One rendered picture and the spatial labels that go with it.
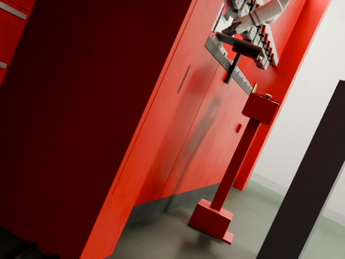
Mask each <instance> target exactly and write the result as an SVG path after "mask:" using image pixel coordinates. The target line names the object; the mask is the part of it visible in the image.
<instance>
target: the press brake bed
mask: <svg viewBox="0 0 345 259"><path fill-rule="evenodd" d="M227 74H228V72H227V71H226V70H225V69H224V68H223V66H222V65H221V64H220V63H219V62H218V61H217V60H216V59H215V57H214V56H213V55H212V54H211V53H210V52H209V51H208V50H207V49H206V47H205V46H204V47H203V49H202V52H201V54H200V56H199V58H198V61H197V63H196V65H195V67H194V70H193V72H192V74H191V76H190V79H189V81H188V84H187V86H186V88H185V90H184V93H183V95H182V97H181V99H180V102H179V104H178V106H177V108H176V111H175V113H174V115H173V117H172V120H171V122H170V124H169V126H168V129H167V131H166V133H165V135H164V138H163V140H162V142H161V145H160V147H159V149H158V151H157V154H156V156H155V158H154V160H153V162H152V165H151V167H150V169H149V172H148V174H147V176H146V178H145V181H144V183H143V185H142V187H141V190H140V192H139V194H138V196H137V199H136V201H135V204H134V206H133V208H132V210H131V213H130V215H129V217H128V219H127V222H126V224H125V226H124V227H126V226H129V225H131V224H134V223H137V222H139V221H142V220H144V219H147V218H150V217H152V216H155V215H158V214H160V213H163V212H166V211H169V210H171V209H174V208H177V207H179V206H182V205H185V204H187V203H190V202H192V201H195V200H198V199H200V198H203V197H206V196H209V195H212V194H214V193H216V192H217V190H218V187H219V185H220V183H221V181H222V179H223V176H224V174H225V172H226V170H227V168H228V165H229V163H230V161H231V159H232V157H233V155H234V152H235V150H236V148H237V146H238V144H239V141H240V139H241V137H242V135H243V133H244V130H245V128H246V126H247V124H248V122H249V120H250V118H248V117H246V116H244V115H243V114H242V111H243V108H244V106H245V104H246V102H247V100H248V97H249V96H248V95H247V93H246V92H245V91H244V90H243V89H242V88H241V87H240V86H239V84H238V83H237V82H236V81H235V80H234V79H233V78H231V81H230V83H229V84H226V83H225V82H224V81H225V79H226V76H227ZM239 124H242V125H244V126H245V127H244V129H243V131H242V134H240V133H237V132H236V131H237V128H238V126H239Z"/></svg>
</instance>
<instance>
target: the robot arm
mask: <svg viewBox="0 0 345 259"><path fill-rule="evenodd" d="M289 1H290V0H270V1H269V2H267V3H265V4H263V5H261V6H260V7H258V8H256V9H254V10H252V11H251V12H250V14H248V15H245V16H243V17H241V18H239V19H237V20H235V21H233V22H232V25H230V26H228V27H227V28H225V29H223V30H222V31H221V32H222V33H224V34H226V35H229V36H233V35H235V34H240V33H242V32H244V31H246V30H247V29H249V28H251V27H252V26H255V25H256V26H258V25H260V24H262V23H264V22H265V23H266V24H271V23H273V22H274V21H275V20H276V19H277V18H278V17H279V16H280V15H281V13H282V12H283V11H284V10H285V8H286V7H287V5H288V3H289Z"/></svg>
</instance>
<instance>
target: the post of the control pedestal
mask: <svg viewBox="0 0 345 259"><path fill-rule="evenodd" d="M259 125H260V121H257V120H255V119H253V118H250V120H249V122H248V124H247V126H246V128H245V130H244V133H243V135H242V137H241V139H240V141H239V144H238V146H237V148H236V150H235V152H234V155H233V157H232V159H231V161H230V163H229V165H228V168H227V170H226V172H225V174H224V176H223V179H222V181H221V183H220V185H219V187H218V190H217V192H216V194H215V197H214V199H213V201H212V203H211V205H210V207H211V208H213V209H215V210H217V211H220V210H221V208H222V206H223V204H224V202H225V199H226V197H227V195H228V193H229V191H230V189H231V186H232V184H233V182H234V180H235V178H236V175H237V173H238V171H239V169H240V167H241V165H242V162H243V160H244V158H245V156H246V153H247V151H248V149H249V147H250V144H251V142H252V140H253V138H254V136H255V134H256V131H257V129H258V127H259Z"/></svg>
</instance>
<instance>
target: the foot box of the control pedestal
mask: <svg viewBox="0 0 345 259"><path fill-rule="evenodd" d="M210 205H211V202H209V201H207V200H205V199H201V200H200V201H199V202H198V203H197V205H196V207H195V209H194V212H193V214H192V216H191V218H190V220H189V224H190V225H192V226H194V227H196V228H198V229H200V230H202V231H204V232H206V233H208V234H210V235H212V236H214V237H216V238H218V239H220V240H222V241H224V242H226V243H228V244H230V245H231V243H232V240H233V236H234V235H233V234H232V233H230V232H228V231H227V229H228V226H229V224H230V222H231V220H232V217H233V213H231V212H229V211H227V210H225V209H223V208H221V210H220V211H217V210H215V209H213V208H211V207H210Z"/></svg>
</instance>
